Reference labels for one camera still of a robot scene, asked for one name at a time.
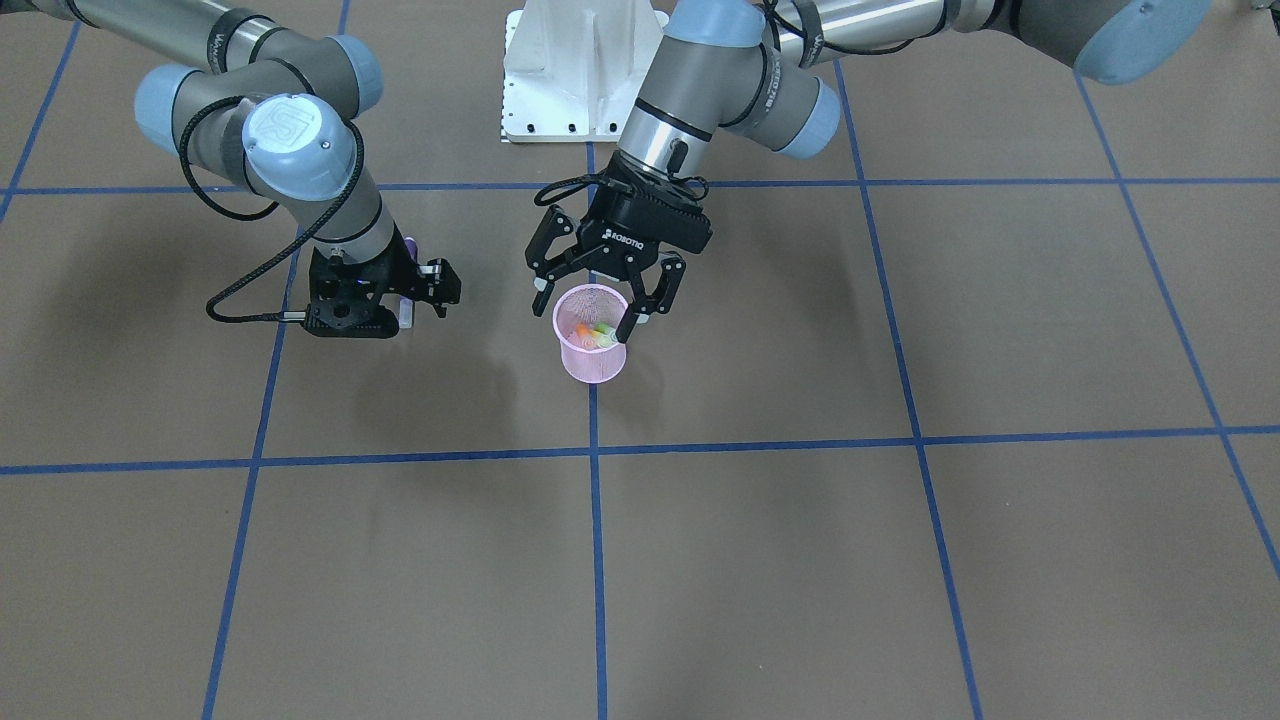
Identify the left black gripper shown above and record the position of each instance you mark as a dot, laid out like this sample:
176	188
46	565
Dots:
648	231

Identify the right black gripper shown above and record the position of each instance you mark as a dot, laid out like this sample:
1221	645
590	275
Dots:
441	283

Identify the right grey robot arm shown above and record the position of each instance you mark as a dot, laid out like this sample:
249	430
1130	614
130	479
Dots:
273	112

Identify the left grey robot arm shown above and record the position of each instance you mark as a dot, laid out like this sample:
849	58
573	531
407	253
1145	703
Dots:
747	68

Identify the pink mesh pen holder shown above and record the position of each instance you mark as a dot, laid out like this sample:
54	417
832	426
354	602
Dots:
586	320

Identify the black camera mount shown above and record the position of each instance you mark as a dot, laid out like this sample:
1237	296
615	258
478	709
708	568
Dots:
344	301

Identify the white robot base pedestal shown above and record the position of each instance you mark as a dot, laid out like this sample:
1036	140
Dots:
572	69

